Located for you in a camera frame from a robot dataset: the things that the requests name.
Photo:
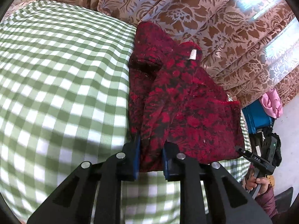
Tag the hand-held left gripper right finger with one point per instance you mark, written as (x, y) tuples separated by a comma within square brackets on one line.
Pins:
[(165, 163)]

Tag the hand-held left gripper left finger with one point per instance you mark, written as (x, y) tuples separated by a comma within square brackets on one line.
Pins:
[(136, 158)]

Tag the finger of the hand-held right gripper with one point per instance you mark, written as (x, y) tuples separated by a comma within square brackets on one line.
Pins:
[(245, 153)]

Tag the red patterned sweater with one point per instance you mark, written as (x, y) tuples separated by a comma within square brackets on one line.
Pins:
[(186, 102)]

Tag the person's right forearm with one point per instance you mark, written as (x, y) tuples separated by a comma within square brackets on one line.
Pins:
[(267, 203)]

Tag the person's right hand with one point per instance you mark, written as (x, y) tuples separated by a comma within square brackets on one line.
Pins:
[(262, 183)]

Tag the blue plastic box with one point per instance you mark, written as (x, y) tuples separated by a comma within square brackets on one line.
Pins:
[(257, 116)]

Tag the pink cloth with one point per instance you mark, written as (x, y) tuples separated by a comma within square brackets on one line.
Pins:
[(272, 102)]

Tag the green checked blanket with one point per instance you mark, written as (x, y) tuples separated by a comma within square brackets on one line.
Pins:
[(58, 86)]

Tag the floral brown curtain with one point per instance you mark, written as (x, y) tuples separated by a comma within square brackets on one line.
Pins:
[(222, 28)]

